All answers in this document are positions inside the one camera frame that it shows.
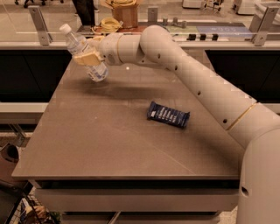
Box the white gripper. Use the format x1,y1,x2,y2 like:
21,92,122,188
73,32,122,66

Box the clear plastic water bottle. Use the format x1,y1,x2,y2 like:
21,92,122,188
59,24,109,82

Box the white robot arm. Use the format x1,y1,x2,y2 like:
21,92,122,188
74,25,280,224

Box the person legs dark trousers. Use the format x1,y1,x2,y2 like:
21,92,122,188
72,0,95,25

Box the cardboard box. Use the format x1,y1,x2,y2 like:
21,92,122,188
112,4,138,28

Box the glass barrier panel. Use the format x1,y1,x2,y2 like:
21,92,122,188
0,0,280,43

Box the blue snack bar wrapper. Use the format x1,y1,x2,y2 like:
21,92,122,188
147,101,190,129

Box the grey table drawer base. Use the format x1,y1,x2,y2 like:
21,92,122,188
31,178,239,224

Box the yellow coiled cable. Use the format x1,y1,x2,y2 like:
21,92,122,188
91,17,124,35

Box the middle metal glass bracket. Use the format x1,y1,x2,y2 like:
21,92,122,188
147,7,158,25

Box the metal glass bracket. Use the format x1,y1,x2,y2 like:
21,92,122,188
147,7,158,25
28,5,53,46
252,6,278,46

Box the left metal glass bracket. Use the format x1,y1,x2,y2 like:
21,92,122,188
28,5,53,46

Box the right metal glass bracket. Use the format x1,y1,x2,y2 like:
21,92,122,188
252,6,278,46

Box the wire basket with items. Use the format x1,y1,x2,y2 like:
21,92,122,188
1,196,61,224

